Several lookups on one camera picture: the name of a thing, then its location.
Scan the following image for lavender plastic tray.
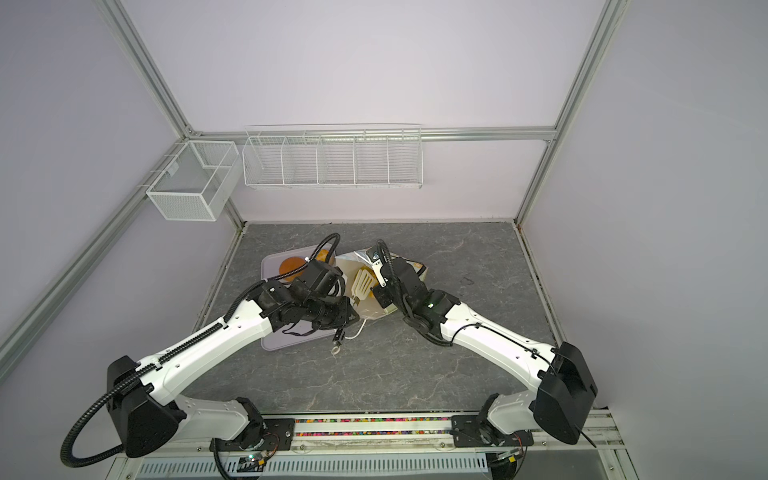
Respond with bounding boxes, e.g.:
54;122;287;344
261;240;337;351

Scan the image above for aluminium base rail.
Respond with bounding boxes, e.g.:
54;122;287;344
116;410;626;460

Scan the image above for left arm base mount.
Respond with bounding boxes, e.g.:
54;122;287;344
217;417;296;453

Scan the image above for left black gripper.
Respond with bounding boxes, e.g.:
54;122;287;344
304;295;360;329

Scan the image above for brown round fake bun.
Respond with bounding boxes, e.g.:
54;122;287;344
278;256;306;280

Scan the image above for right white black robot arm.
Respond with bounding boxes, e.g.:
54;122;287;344
372;257;598;445

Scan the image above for long white wire basket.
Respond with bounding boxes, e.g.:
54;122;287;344
241;123;424;189

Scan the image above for small white mesh basket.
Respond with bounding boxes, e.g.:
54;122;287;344
147;140;243;222

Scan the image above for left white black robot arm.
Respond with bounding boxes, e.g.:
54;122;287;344
107;260;359;458

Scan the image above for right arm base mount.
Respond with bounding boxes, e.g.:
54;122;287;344
450;415;534;448

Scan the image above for cream and steel tongs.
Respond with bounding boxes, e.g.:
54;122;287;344
331;267;378;356

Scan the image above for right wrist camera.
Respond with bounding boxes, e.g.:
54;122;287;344
368;247;387;287

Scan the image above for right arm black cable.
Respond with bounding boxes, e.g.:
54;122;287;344
374;239;454;348

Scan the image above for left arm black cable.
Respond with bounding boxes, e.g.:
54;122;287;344
59;232;342;469

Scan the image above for printed paper gift bag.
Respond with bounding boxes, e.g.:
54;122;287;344
336;250;398;340

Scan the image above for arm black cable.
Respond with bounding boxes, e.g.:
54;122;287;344
59;232;342;469
374;239;454;348

